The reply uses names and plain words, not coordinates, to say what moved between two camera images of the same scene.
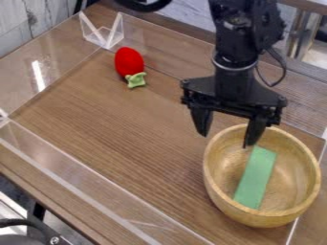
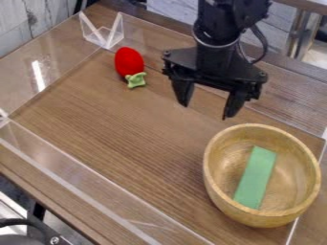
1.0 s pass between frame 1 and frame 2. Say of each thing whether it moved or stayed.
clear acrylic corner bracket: stayed
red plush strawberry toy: stayed
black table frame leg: stayed
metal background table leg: stayed
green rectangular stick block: stayed
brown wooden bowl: stayed
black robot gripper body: moved
